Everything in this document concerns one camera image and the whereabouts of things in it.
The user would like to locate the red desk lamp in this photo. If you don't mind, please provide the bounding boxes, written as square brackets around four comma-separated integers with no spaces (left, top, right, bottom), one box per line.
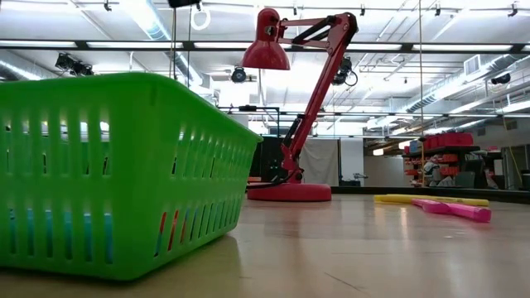
[241,7,359,203]

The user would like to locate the red highlighter marker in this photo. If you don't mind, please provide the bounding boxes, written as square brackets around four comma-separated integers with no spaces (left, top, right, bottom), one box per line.
[156,209,188,252]

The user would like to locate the yellow highlighter marker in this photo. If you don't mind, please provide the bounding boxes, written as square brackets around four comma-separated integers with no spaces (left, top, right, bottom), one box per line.
[388,193,490,206]
[373,194,488,207]

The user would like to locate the green plastic basket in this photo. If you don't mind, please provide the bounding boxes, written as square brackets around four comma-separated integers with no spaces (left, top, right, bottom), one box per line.
[0,72,263,281]

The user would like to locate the blue highlighter marker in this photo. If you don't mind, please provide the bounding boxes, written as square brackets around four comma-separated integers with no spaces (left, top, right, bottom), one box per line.
[7,209,113,265]

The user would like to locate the black cabinet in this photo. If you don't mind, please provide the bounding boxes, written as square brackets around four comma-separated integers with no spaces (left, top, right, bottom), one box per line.
[251,136,289,183]

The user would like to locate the white panel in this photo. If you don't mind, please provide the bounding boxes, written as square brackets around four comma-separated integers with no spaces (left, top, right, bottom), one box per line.
[298,138,341,187]

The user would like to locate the black ceiling spotlight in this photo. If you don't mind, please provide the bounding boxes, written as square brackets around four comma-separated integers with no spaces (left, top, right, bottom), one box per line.
[330,55,359,87]
[230,66,248,84]

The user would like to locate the black ceiling cylinder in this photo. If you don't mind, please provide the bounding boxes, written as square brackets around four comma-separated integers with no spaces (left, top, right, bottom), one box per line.
[489,72,513,86]

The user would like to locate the black lamp power cable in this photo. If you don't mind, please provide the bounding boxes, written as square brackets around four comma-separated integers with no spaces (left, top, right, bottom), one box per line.
[246,173,300,191]

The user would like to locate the black aluminium table frame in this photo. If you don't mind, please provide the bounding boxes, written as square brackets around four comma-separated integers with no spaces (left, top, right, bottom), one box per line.
[330,185,530,205]

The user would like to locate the white hanging ring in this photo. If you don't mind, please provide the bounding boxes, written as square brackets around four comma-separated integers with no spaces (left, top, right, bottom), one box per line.
[190,7,212,31]

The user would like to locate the black overhead camera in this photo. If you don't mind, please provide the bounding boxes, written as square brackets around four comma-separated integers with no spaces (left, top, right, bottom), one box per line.
[166,0,202,9]

